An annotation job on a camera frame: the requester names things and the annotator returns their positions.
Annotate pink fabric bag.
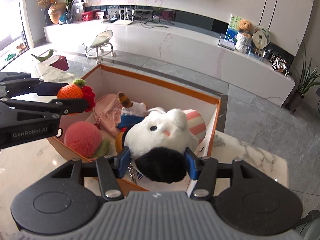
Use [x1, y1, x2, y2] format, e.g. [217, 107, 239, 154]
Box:
[93, 94, 128, 138]

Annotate teddy bear bouquet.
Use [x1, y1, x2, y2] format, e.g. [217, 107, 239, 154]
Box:
[235, 19, 253, 53]

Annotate red round tin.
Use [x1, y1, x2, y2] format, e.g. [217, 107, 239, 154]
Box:
[160, 8, 175, 22]

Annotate dark red box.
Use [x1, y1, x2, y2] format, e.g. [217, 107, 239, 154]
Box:
[49, 56, 69, 71]

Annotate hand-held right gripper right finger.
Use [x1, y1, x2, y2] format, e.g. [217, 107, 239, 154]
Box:
[184, 147, 266, 200]

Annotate white router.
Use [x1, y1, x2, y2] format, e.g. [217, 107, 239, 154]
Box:
[112, 6, 135, 25]

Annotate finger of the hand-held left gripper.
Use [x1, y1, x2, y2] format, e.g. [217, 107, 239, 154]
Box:
[0, 72, 69, 98]
[0, 97, 92, 131]

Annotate dried flowers in dark vase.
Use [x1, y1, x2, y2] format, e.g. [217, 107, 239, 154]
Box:
[37, 0, 54, 25]

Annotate white marble television cabinet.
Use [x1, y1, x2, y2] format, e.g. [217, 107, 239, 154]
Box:
[43, 17, 296, 108]

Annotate gold acorn vase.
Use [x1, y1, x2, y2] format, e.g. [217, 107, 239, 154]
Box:
[47, 2, 67, 25]

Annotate orange cardboard box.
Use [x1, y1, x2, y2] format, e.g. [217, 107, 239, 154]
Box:
[46, 64, 222, 198]

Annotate grey chair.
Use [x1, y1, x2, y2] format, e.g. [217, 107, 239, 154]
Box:
[296, 209, 320, 240]

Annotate orange crochet fruit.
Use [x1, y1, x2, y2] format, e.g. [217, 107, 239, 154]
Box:
[57, 79, 96, 115]

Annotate pink peach plush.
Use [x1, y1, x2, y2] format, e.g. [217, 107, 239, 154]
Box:
[64, 121, 112, 158]

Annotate black cables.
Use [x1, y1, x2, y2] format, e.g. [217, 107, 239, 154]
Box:
[140, 12, 175, 28]

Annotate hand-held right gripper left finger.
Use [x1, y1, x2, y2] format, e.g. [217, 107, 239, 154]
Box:
[49, 146, 132, 202]

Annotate potted long-leaf plant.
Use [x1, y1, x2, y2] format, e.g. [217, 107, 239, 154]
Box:
[285, 41, 320, 115]

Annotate orchid plant in blue vase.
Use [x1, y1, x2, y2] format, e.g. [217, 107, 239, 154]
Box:
[62, 0, 87, 23]

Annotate green toy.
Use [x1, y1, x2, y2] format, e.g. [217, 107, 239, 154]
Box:
[31, 49, 54, 63]

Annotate blue green painting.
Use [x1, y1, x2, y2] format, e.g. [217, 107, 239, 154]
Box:
[224, 14, 242, 43]

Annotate white cat plush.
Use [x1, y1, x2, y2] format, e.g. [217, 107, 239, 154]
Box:
[124, 108, 207, 184]

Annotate white pink knitted hat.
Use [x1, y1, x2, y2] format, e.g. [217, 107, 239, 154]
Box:
[147, 107, 167, 115]

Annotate bear doll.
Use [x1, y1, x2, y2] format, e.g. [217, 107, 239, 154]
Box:
[115, 91, 148, 153]

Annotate white rolling stool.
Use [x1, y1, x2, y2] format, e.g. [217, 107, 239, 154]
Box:
[82, 29, 117, 64]

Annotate round fan ornament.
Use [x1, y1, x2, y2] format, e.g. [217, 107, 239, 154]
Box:
[251, 25, 270, 55]

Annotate black white toy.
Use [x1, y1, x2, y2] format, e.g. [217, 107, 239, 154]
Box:
[270, 56, 292, 77]

